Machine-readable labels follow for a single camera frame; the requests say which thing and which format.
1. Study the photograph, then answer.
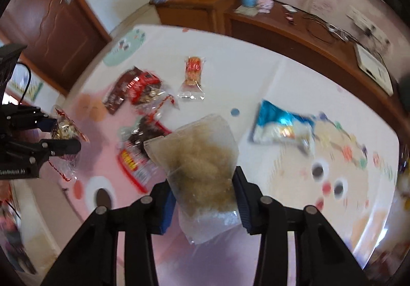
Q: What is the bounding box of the brown wooden door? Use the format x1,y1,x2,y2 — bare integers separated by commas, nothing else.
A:
1,0,111,95

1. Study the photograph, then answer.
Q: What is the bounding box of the red label sausage pack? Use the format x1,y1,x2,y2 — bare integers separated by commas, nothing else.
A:
116,115,171,194

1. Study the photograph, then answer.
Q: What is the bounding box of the dark red date pack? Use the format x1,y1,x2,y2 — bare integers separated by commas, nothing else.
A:
48,105,90,182

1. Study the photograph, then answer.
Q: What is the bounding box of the cartoon printed tablecloth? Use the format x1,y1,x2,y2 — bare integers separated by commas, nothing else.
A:
65,25,399,266

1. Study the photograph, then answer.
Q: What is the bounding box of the small orange snack pack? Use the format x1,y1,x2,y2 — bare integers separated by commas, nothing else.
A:
177,57,205,101

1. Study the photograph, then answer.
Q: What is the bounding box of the white set-top box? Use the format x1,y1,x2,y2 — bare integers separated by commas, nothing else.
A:
354,43,394,97

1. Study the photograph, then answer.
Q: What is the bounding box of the silver blue snack bag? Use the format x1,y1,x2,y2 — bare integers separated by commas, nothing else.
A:
250,99,315,156

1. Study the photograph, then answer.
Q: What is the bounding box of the pink bunny figurine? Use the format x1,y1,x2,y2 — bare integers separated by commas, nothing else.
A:
257,0,274,14

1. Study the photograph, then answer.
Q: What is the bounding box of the wooden tv cabinet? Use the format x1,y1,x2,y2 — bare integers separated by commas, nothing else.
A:
156,0,409,140

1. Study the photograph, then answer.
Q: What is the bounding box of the red round pastry pack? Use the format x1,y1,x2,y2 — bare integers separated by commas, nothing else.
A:
103,67,179,116

